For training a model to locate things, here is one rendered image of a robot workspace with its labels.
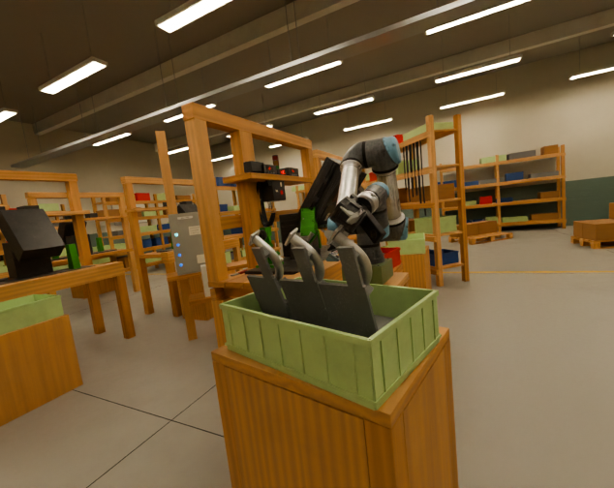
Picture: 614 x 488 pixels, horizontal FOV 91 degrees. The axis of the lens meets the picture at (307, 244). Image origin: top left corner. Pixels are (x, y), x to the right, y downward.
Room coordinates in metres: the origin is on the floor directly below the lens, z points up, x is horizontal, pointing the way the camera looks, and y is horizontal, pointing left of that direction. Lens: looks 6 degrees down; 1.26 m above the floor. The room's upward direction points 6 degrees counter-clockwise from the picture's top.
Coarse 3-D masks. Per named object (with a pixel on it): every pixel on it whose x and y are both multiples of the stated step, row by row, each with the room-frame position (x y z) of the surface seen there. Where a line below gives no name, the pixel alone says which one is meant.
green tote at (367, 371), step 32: (384, 288) 1.05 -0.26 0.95; (416, 288) 0.98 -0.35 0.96; (224, 320) 1.04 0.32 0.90; (256, 320) 0.91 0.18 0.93; (288, 320) 0.80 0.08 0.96; (416, 320) 0.81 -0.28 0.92; (256, 352) 0.93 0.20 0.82; (288, 352) 0.82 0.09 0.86; (320, 352) 0.74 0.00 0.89; (352, 352) 0.66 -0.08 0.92; (384, 352) 0.68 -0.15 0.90; (416, 352) 0.80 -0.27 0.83; (320, 384) 0.75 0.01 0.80; (352, 384) 0.67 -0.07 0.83; (384, 384) 0.66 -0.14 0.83
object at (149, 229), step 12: (96, 204) 7.88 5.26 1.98; (108, 204) 7.70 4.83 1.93; (144, 204) 9.16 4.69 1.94; (156, 204) 8.94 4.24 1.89; (108, 216) 7.75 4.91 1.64; (144, 216) 8.57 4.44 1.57; (156, 216) 8.84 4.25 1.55; (168, 216) 9.19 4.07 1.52; (108, 228) 7.65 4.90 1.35; (144, 228) 8.56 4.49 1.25; (156, 228) 8.90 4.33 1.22; (168, 228) 9.23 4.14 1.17; (108, 240) 7.66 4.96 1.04; (144, 240) 8.52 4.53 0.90; (156, 240) 8.81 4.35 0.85; (168, 240) 9.17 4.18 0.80; (156, 264) 8.61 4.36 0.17
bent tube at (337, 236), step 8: (336, 232) 0.79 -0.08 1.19; (328, 240) 0.81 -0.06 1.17; (336, 240) 0.80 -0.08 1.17; (344, 240) 0.80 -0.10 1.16; (360, 248) 0.80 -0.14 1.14; (360, 256) 0.78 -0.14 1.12; (360, 264) 0.79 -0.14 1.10; (368, 264) 0.79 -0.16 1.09; (368, 272) 0.79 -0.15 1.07; (368, 280) 0.80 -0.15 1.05
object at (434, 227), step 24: (432, 120) 4.08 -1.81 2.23; (456, 120) 4.18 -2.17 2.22; (408, 144) 4.48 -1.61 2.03; (432, 144) 4.08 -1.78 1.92; (456, 144) 4.20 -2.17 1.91; (408, 168) 4.53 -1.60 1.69; (432, 168) 4.07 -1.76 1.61; (456, 168) 4.22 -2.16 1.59; (408, 192) 4.73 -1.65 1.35; (432, 192) 4.09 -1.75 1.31; (432, 216) 4.12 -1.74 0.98; (432, 240) 4.09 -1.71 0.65; (432, 264) 4.24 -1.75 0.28; (456, 264) 4.15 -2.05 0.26
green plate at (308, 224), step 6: (306, 210) 2.24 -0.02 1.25; (312, 210) 2.22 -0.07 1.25; (306, 216) 2.23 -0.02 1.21; (312, 216) 2.21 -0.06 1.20; (306, 222) 2.22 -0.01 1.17; (312, 222) 2.20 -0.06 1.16; (300, 228) 2.23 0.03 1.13; (306, 228) 2.21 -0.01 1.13; (312, 228) 2.19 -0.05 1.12; (300, 234) 2.22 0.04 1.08; (306, 234) 2.20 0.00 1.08
